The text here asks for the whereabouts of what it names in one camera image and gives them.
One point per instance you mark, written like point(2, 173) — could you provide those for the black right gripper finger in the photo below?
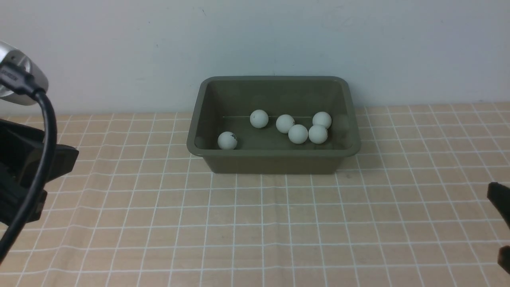
point(504, 258)
point(499, 196)

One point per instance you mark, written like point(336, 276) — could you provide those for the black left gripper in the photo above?
point(21, 148)

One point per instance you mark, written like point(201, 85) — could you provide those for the white ball marked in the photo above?
point(318, 134)

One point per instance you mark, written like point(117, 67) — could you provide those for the white ball with logo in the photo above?
point(322, 119)

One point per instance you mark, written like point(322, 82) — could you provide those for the peach checkered tablecloth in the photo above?
point(410, 210)

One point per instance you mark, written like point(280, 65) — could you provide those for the olive green plastic bin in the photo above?
point(225, 103)

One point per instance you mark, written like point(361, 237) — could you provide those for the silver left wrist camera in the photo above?
point(20, 77)

